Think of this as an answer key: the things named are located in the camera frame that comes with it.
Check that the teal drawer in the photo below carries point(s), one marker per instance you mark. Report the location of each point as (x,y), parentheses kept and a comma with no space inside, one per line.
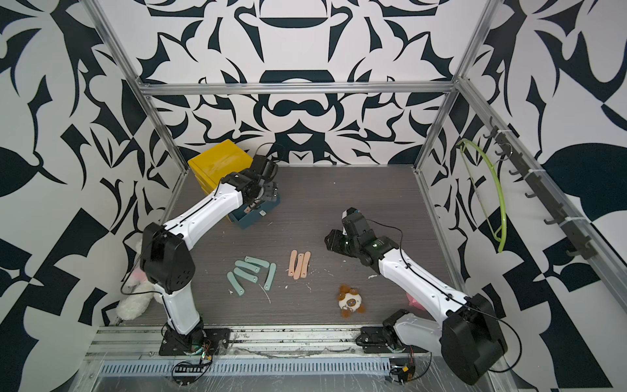
(245,216)

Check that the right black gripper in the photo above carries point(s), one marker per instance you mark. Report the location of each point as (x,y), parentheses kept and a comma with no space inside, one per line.
(331,242)

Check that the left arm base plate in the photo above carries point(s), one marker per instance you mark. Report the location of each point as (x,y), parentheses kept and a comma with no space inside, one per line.
(209,341)

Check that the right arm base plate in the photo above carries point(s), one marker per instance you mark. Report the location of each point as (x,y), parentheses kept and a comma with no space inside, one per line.
(387,339)

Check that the yellow drawer cabinet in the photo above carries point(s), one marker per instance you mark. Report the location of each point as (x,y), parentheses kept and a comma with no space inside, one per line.
(212,165)

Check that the mint folding knife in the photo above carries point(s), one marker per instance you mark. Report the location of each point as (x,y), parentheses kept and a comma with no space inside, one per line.
(248,266)
(237,287)
(270,277)
(257,262)
(245,275)

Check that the white teddy bear pink shirt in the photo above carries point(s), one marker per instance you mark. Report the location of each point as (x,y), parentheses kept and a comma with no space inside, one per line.
(138,294)

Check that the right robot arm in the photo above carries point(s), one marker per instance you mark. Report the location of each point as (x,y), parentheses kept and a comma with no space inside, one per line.
(464,330)

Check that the pink folding knife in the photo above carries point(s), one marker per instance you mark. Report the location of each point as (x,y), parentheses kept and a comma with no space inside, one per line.
(305,265)
(298,268)
(292,263)

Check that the pink alarm clock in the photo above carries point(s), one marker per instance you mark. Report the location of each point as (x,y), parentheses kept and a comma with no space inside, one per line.
(414,303)

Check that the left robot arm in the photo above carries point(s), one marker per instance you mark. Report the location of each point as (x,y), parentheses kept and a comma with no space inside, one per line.
(165,256)

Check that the brown white plush puppy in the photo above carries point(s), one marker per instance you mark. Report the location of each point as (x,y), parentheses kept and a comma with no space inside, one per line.
(350,301)

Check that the green bow on wall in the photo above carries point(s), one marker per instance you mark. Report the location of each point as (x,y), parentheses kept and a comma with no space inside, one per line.
(491,200)

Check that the black hook rack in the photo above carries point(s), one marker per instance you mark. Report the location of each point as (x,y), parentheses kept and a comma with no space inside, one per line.
(545,190)

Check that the mint folding knife top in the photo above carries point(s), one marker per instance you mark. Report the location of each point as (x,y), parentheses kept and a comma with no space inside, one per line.
(257,262)

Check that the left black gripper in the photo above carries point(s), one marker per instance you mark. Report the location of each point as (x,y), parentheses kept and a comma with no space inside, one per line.
(272,191)

